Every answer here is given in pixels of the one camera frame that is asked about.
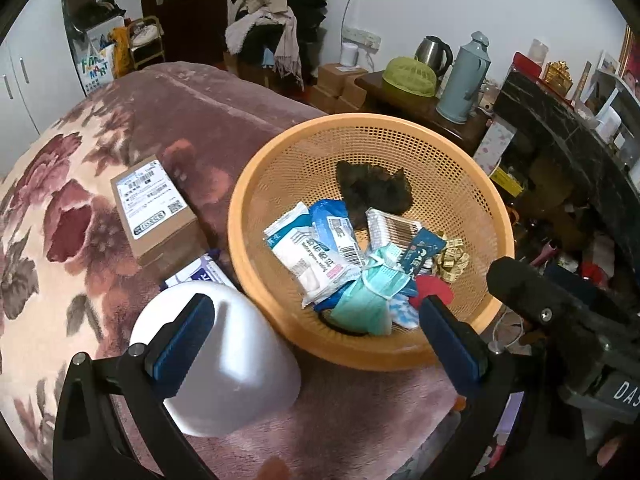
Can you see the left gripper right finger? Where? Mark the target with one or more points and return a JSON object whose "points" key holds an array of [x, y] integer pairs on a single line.
{"points": [[487, 382]]}

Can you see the blue white striped cloth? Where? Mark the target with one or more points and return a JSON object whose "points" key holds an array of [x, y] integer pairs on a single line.
{"points": [[402, 313]]}

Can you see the yellow measuring tape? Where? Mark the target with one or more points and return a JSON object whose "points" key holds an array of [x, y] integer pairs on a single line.
{"points": [[451, 262]]}

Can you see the teal surgical face mask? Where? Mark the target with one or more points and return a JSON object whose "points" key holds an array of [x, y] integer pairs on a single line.
{"points": [[363, 307]]}

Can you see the small blue sachet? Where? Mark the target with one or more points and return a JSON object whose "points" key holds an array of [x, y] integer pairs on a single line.
{"points": [[423, 246]]}

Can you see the cotton swabs pack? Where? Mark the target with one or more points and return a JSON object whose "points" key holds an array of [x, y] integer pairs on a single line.
{"points": [[385, 228]]}

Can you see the white plastic mask package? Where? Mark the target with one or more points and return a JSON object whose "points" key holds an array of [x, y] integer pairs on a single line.
{"points": [[319, 270]]}

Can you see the blue wet wipes pack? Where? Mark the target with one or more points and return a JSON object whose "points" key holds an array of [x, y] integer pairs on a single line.
{"points": [[333, 227]]}

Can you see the dark fuzzy cloth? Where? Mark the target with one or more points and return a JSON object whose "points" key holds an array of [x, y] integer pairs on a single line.
{"points": [[365, 186]]}

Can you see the floral fleece blanket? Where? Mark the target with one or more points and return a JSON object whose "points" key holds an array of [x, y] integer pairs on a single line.
{"points": [[70, 283]]}

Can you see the white plastic bottle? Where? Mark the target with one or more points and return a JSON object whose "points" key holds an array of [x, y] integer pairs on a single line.
{"points": [[244, 373]]}

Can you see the dark blue tissue pack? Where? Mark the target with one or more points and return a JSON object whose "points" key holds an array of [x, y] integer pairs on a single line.
{"points": [[203, 268]]}

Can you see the brown cardboard box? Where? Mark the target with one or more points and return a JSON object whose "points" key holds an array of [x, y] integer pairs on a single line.
{"points": [[163, 232]]}

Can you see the wooden side table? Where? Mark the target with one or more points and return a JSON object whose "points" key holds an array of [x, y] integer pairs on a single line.
{"points": [[382, 98]]}

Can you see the grey green thermos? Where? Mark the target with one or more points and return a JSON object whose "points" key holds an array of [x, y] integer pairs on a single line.
{"points": [[467, 75]]}

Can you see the green mesh food cover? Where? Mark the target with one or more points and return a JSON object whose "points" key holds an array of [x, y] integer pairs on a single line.
{"points": [[412, 76]]}

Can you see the steel electric kettle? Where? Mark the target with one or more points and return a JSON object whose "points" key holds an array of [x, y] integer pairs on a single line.
{"points": [[435, 53]]}

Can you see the white power strip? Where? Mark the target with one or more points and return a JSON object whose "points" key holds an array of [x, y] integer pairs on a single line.
{"points": [[362, 37]]}

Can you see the white wardrobe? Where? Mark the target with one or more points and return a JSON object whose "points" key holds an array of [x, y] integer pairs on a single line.
{"points": [[39, 80]]}

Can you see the printed shopping bag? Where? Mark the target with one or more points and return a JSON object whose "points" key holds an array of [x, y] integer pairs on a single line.
{"points": [[97, 68]]}

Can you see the pile of clothes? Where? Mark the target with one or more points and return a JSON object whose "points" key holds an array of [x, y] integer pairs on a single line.
{"points": [[276, 35]]}

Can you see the dark wooden door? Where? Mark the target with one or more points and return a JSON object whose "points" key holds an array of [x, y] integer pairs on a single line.
{"points": [[193, 30]]}

